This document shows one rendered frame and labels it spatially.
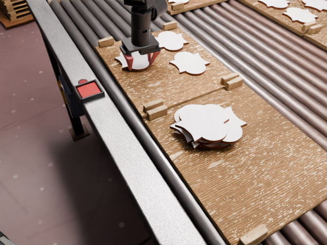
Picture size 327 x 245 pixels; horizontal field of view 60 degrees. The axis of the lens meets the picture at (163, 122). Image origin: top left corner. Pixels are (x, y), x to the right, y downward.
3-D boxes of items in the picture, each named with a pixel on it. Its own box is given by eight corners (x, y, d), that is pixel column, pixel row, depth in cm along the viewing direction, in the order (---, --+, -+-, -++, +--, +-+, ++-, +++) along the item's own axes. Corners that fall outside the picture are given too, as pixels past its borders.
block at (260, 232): (242, 251, 54) (245, 246, 52) (236, 242, 55) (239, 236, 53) (266, 236, 56) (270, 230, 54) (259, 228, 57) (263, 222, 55)
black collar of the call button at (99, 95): (81, 104, 85) (80, 99, 84) (73, 90, 90) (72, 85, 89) (105, 96, 88) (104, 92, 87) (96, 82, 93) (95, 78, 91)
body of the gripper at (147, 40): (159, 48, 88) (161, 27, 83) (129, 56, 85) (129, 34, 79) (150, 37, 92) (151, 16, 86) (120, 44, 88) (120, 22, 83)
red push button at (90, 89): (83, 101, 86) (82, 98, 85) (77, 90, 90) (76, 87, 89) (101, 95, 88) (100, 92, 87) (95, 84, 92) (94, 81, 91)
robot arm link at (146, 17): (126, 6, 77) (143, 13, 76) (141, -3, 81) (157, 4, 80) (127, 28, 83) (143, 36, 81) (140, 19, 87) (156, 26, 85)
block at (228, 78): (223, 86, 88) (224, 79, 86) (219, 83, 89) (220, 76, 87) (238, 80, 90) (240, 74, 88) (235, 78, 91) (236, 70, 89)
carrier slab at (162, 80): (142, 120, 80) (141, 116, 79) (95, 50, 105) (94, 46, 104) (240, 83, 91) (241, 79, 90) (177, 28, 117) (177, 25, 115)
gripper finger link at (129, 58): (147, 72, 93) (149, 48, 86) (127, 78, 91) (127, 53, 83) (139, 60, 97) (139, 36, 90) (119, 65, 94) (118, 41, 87)
